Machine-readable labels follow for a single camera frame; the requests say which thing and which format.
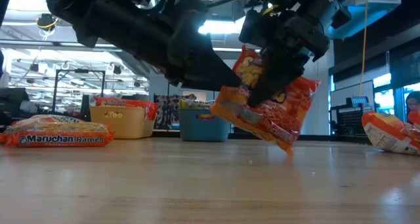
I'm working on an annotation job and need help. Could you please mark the long ceiling light bar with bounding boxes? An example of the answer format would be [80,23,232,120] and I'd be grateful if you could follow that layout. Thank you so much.
[0,38,263,53]

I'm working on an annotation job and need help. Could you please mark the white board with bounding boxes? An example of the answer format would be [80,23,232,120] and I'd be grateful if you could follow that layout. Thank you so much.
[329,80,375,107]

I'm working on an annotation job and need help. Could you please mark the black metal frame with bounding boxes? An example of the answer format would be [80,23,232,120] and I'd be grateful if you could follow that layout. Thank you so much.
[51,68,106,115]

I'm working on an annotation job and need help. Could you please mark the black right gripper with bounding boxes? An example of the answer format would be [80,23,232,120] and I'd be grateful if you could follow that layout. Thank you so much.
[247,16,331,108]

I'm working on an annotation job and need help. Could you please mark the beige plastic bin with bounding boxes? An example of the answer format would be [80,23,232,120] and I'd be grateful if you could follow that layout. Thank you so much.
[89,105,156,140]

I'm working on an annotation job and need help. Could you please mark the patterned fabric bag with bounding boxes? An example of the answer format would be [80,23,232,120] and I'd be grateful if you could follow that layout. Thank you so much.
[154,93,197,130]

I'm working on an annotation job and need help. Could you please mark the black computer monitor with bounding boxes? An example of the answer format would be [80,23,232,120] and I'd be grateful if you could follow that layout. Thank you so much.
[0,87,30,120]

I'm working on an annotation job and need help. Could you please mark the person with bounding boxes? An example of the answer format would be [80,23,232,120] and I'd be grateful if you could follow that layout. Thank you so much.
[405,91,420,113]

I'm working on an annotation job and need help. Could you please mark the black mesh cart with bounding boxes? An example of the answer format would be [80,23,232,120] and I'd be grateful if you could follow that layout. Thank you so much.
[329,95,375,136]

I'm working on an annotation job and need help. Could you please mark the red ramen packet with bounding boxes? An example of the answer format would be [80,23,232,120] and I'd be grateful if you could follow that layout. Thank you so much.
[209,45,321,156]

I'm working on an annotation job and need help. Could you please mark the teal plastic bin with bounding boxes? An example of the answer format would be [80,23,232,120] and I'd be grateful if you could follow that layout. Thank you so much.
[178,108,231,143]

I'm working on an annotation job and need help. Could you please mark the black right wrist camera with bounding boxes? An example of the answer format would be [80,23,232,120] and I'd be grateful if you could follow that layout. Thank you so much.
[238,7,266,46]

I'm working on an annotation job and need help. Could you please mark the yellow hanging cable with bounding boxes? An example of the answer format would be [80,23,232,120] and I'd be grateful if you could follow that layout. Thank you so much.
[358,0,371,89]

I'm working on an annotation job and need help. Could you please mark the black yellow cable reel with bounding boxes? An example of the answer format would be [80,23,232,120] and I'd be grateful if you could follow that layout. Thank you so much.
[35,12,58,33]

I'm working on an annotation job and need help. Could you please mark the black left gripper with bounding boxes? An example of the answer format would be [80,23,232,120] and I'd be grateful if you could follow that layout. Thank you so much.
[163,0,242,92]

